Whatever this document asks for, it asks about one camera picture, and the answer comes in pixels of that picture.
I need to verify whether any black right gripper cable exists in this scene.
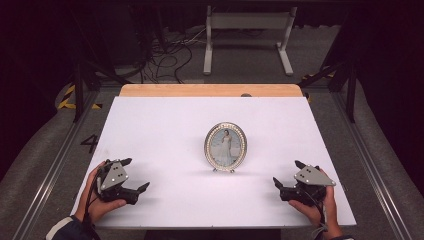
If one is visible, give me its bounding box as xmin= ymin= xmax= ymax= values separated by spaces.
xmin=308 ymin=191 xmax=329 ymax=239

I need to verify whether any white metal table frame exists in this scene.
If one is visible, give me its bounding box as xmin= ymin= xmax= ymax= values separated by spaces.
xmin=203 ymin=4 xmax=298 ymax=77

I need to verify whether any tangle of black floor cables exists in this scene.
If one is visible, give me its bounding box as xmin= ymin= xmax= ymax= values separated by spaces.
xmin=139 ymin=28 xmax=208 ymax=84

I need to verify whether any black metal stand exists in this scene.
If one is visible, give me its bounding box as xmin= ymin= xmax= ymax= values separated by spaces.
xmin=71 ymin=9 xmax=133 ymax=123
xmin=298 ymin=49 xmax=358 ymax=123

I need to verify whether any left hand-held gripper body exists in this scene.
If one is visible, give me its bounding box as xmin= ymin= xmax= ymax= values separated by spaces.
xmin=95 ymin=159 xmax=139 ymax=205

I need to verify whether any person's left hand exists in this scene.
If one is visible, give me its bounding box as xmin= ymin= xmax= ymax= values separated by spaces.
xmin=73 ymin=161 xmax=128 ymax=224

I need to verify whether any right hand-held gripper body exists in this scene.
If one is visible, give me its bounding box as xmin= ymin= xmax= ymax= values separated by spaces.
xmin=280 ymin=164 xmax=337 ymax=207

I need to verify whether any wooden table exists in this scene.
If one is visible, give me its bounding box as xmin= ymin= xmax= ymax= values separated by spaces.
xmin=119 ymin=83 xmax=304 ymax=98

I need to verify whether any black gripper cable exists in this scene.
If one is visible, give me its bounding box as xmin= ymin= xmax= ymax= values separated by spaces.
xmin=83 ymin=176 xmax=103 ymax=240
xmin=308 ymin=191 xmax=329 ymax=239

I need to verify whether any oval pearl-rimmed picture frame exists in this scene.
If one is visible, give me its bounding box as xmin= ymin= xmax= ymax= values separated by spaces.
xmin=203 ymin=121 xmax=248 ymax=174

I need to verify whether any yellow black floor tape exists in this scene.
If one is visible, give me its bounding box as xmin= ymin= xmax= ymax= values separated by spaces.
xmin=57 ymin=83 xmax=103 ymax=111
xmin=301 ymin=71 xmax=336 ymax=81

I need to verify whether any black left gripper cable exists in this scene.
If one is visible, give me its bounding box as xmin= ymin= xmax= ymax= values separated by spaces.
xmin=83 ymin=176 xmax=103 ymax=240

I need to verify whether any person's right hand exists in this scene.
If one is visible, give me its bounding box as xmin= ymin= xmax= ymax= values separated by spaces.
xmin=289 ymin=185 xmax=344 ymax=239

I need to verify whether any aluminium floor rail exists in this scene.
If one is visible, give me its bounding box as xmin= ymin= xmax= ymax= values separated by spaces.
xmin=11 ymin=89 xmax=101 ymax=240
xmin=333 ymin=91 xmax=414 ymax=240

